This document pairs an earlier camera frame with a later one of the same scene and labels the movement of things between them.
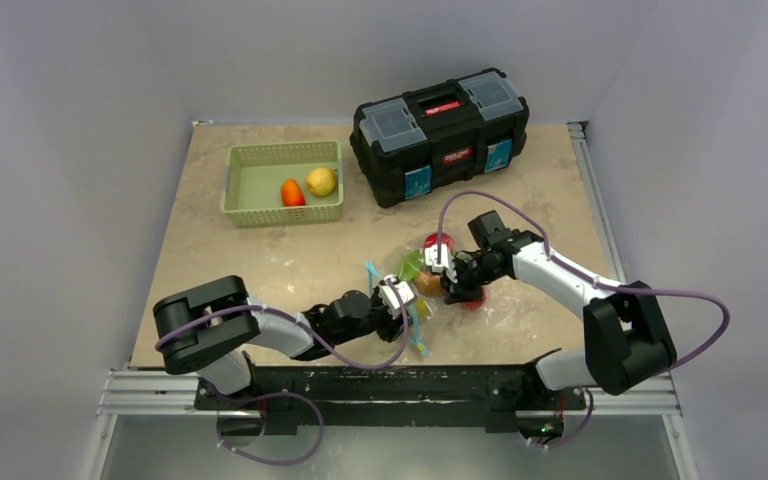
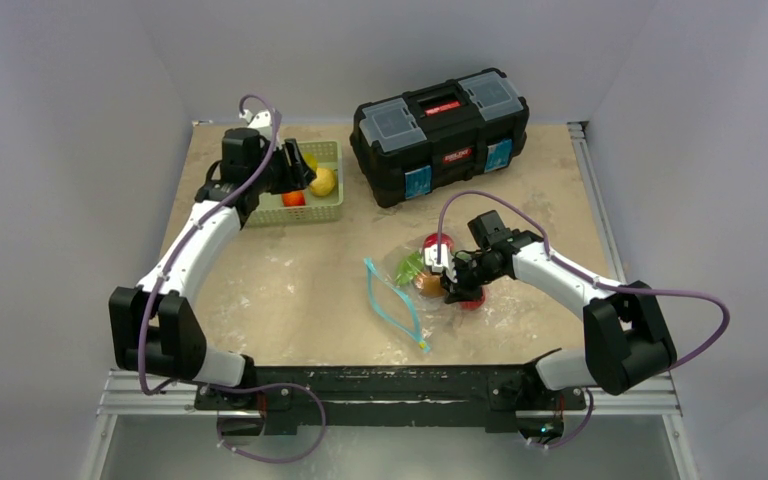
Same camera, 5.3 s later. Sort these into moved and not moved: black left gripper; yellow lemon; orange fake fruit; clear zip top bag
Moved: black left gripper
Not moved: clear zip top bag; yellow lemon; orange fake fruit
